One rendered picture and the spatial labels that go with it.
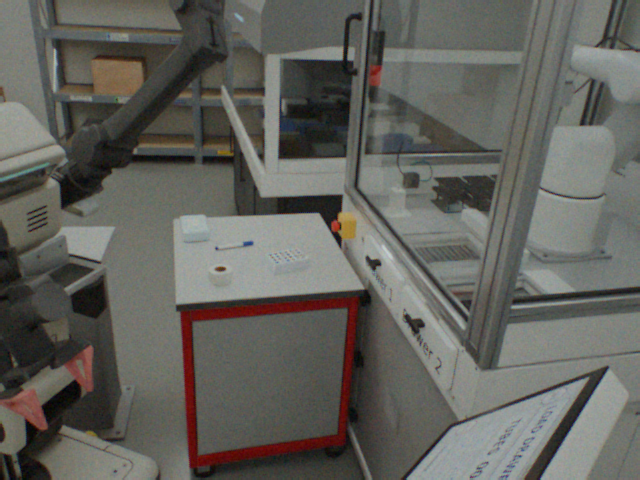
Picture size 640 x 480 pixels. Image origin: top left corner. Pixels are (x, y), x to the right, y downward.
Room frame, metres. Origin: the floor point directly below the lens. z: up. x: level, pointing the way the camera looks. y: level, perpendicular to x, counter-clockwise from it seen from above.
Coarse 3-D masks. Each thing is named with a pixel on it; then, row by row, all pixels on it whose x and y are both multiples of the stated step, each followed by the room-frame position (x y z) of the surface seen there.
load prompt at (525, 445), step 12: (540, 408) 0.61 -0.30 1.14; (552, 408) 0.59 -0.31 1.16; (540, 420) 0.57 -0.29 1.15; (552, 420) 0.55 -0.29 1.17; (528, 432) 0.55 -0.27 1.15; (540, 432) 0.53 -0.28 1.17; (516, 444) 0.54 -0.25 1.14; (528, 444) 0.52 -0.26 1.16; (504, 456) 0.52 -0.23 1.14; (516, 456) 0.50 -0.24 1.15; (528, 456) 0.49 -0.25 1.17; (504, 468) 0.49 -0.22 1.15; (516, 468) 0.47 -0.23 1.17
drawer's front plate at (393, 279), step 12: (372, 240) 1.56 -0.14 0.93; (372, 252) 1.53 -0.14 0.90; (384, 252) 1.48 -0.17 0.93; (384, 264) 1.43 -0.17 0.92; (372, 276) 1.51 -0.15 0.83; (384, 276) 1.42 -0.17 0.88; (396, 276) 1.34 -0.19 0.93; (396, 288) 1.33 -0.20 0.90; (396, 300) 1.32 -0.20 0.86; (396, 312) 1.32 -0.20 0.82
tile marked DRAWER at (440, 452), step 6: (450, 444) 0.66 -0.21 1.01; (438, 450) 0.66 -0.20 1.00; (444, 450) 0.65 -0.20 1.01; (432, 456) 0.65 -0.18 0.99; (438, 456) 0.64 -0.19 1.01; (444, 456) 0.62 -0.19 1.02; (426, 462) 0.64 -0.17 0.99; (432, 462) 0.63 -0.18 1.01; (438, 462) 0.61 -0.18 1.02; (420, 468) 0.63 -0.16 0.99; (426, 468) 0.62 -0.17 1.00; (432, 468) 0.60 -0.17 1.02; (414, 474) 0.62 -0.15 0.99; (420, 474) 0.61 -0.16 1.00; (426, 474) 0.59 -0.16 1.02
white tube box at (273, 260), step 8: (296, 248) 1.73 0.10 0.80; (272, 256) 1.66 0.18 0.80; (280, 256) 1.66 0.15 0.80; (288, 256) 1.67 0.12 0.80; (296, 256) 1.68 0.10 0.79; (272, 264) 1.62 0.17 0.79; (280, 264) 1.61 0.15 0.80; (288, 264) 1.63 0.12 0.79; (296, 264) 1.64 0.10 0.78; (304, 264) 1.66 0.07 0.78; (280, 272) 1.61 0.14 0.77
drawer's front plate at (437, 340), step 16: (400, 304) 1.29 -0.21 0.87; (416, 304) 1.20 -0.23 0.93; (400, 320) 1.28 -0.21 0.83; (432, 320) 1.13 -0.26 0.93; (432, 336) 1.10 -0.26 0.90; (448, 336) 1.07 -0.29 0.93; (432, 352) 1.09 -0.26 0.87; (448, 352) 1.03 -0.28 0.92; (432, 368) 1.08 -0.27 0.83; (448, 368) 1.02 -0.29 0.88; (448, 384) 1.02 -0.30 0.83
